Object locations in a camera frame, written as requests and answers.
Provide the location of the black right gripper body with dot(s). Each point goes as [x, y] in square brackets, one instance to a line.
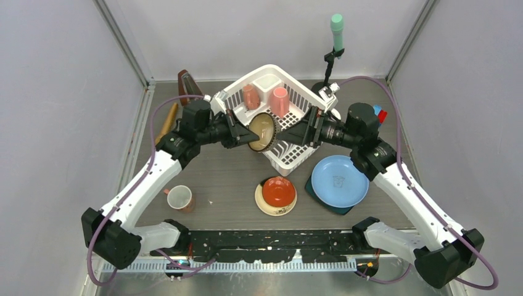
[316, 121]

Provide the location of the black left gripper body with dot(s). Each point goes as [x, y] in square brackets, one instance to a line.
[229, 139]

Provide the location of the brown ceramic bowl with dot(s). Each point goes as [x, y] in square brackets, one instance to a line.
[266, 127]

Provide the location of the pink mug with handle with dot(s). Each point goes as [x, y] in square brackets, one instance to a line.
[250, 97]

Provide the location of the pink cup white inside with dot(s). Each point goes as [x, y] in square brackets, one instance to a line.
[279, 102]

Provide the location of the white plastic dish rack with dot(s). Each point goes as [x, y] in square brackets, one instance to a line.
[284, 157]

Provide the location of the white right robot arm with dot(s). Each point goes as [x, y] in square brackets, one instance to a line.
[443, 249]

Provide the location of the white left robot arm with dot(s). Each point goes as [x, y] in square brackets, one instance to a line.
[111, 232]

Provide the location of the dark green square plate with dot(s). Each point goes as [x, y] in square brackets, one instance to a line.
[310, 191]

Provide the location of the light blue plate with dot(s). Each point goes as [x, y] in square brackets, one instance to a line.
[338, 183]

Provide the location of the orange saucer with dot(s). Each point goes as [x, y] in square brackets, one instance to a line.
[278, 191]

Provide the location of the wooden rolling pin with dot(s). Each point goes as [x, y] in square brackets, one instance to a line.
[168, 122]

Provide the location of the brown wooden metronome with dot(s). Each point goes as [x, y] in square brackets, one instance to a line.
[187, 85]

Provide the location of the colourful toy blocks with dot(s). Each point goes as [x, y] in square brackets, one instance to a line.
[380, 113]

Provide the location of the cream patterned plate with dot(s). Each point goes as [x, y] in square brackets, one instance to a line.
[267, 209]

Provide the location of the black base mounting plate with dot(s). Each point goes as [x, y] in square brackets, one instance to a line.
[272, 246]

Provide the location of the green microphone on stand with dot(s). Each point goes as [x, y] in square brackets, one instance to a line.
[337, 27]

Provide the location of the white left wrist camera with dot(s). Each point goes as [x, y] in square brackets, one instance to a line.
[217, 101]

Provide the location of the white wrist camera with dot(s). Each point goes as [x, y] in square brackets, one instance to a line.
[328, 95]
[217, 101]

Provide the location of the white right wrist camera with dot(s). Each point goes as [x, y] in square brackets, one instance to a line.
[328, 95]

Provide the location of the white mug pink handle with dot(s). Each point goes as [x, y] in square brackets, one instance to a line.
[180, 198]

